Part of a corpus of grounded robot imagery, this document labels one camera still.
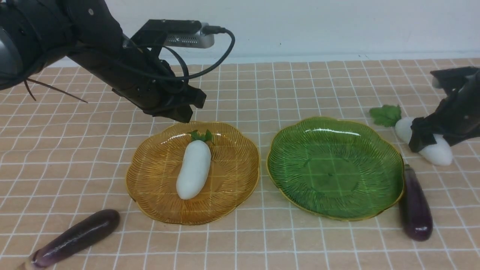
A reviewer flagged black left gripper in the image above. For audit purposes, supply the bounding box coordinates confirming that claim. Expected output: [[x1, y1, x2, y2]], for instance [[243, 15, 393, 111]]
[[67, 45, 206, 123]]

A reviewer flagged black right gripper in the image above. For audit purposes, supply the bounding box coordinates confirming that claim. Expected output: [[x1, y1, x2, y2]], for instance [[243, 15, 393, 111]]
[[408, 67, 480, 153]]

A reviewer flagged white radish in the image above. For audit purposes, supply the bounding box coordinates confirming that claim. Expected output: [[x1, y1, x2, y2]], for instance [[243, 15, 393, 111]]
[[176, 129, 214, 200], [369, 105, 453, 166]]

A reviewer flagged purple eggplant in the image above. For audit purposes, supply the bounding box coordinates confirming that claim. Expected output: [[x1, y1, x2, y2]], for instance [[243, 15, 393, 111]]
[[17, 210, 120, 270], [399, 164, 433, 242]]

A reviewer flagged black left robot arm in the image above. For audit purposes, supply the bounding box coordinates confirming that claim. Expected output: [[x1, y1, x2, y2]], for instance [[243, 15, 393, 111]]
[[1, 0, 206, 123]]

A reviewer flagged amber ribbed glass plate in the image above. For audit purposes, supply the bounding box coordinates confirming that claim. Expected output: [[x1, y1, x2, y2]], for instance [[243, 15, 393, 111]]
[[126, 121, 260, 226]]

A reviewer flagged green ribbed glass plate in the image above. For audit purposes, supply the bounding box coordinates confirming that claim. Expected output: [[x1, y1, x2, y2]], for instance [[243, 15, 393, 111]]
[[266, 116, 405, 222]]

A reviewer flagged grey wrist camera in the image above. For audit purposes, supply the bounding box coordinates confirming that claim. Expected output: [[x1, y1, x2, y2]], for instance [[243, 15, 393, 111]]
[[130, 19, 215, 49]]

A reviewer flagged black camera cable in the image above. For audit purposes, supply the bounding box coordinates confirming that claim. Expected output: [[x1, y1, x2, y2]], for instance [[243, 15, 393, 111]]
[[124, 25, 236, 94]]

